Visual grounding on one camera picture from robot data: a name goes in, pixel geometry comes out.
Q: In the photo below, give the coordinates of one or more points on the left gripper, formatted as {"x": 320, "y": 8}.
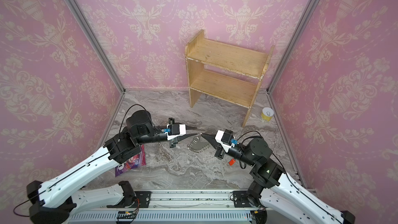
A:
{"x": 171, "y": 142}

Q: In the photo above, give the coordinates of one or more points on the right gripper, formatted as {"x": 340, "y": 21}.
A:
{"x": 219, "y": 149}

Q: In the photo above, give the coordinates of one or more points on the metal key ring plate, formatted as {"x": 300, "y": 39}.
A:
{"x": 198, "y": 144}

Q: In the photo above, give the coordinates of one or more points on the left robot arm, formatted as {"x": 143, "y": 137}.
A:
{"x": 55, "y": 200}

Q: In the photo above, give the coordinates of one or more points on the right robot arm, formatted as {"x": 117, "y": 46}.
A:
{"x": 273, "y": 187}

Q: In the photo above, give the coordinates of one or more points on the red capped key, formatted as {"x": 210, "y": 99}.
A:
{"x": 231, "y": 162}

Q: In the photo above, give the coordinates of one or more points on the pink snack packet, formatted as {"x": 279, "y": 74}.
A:
{"x": 133, "y": 163}

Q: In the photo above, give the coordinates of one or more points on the wooden two-tier shelf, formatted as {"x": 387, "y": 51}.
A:
{"x": 230, "y": 73}

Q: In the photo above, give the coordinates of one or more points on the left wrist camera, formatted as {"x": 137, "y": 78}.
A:
{"x": 174, "y": 131}

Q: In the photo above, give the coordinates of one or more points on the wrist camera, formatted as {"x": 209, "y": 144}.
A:
{"x": 226, "y": 139}
{"x": 174, "y": 131}

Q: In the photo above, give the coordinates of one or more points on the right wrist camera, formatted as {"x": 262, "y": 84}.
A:
{"x": 226, "y": 139}

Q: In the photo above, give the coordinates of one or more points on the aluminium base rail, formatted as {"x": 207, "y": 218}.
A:
{"x": 183, "y": 207}

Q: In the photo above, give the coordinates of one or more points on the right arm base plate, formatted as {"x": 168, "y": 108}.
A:
{"x": 240, "y": 199}

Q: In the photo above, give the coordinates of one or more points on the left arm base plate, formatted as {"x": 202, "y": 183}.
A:
{"x": 140, "y": 199}

